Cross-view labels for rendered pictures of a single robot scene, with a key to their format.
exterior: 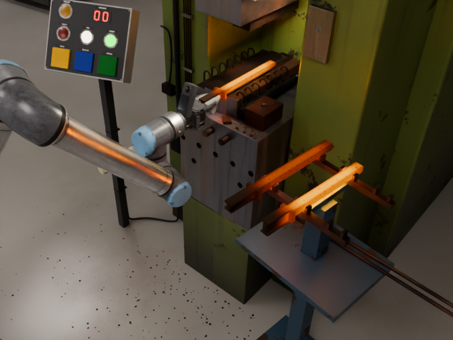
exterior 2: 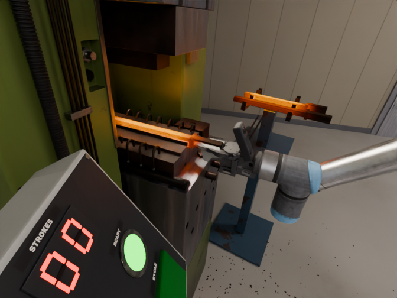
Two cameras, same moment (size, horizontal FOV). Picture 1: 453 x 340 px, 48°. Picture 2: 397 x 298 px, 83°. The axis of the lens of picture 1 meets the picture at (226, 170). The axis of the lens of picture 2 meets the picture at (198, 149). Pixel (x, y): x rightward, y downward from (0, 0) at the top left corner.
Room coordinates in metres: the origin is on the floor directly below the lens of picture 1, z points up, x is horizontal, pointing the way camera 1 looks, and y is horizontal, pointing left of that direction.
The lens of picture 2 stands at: (1.82, 0.65, 1.35)
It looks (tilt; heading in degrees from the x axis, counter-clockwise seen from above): 31 degrees down; 250
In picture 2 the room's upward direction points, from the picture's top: 5 degrees clockwise
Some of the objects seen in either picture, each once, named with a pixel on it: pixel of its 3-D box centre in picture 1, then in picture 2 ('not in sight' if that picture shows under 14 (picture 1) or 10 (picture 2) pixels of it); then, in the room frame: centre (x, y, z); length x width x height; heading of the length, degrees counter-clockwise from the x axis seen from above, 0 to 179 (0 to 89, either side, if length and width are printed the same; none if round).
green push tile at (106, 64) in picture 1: (108, 65); (170, 286); (1.79, 0.47, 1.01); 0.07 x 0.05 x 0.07; 76
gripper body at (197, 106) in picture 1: (189, 117); (240, 159); (1.50, 0.14, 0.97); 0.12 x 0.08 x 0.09; 141
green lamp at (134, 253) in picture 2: (110, 40); (134, 252); (1.83, 0.46, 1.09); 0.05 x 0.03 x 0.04; 51
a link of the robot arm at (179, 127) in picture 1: (172, 125); (267, 164); (1.43, 0.19, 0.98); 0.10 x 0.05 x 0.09; 51
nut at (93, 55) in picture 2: not in sight; (88, 65); (1.89, 0.11, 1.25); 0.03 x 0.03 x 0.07; 51
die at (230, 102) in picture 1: (251, 79); (133, 139); (1.81, -0.08, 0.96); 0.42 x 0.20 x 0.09; 141
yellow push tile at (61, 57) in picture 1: (61, 58); not in sight; (1.84, 0.66, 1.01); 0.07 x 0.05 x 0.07; 76
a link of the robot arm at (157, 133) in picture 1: (153, 137); (296, 174); (1.37, 0.24, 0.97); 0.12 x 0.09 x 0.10; 141
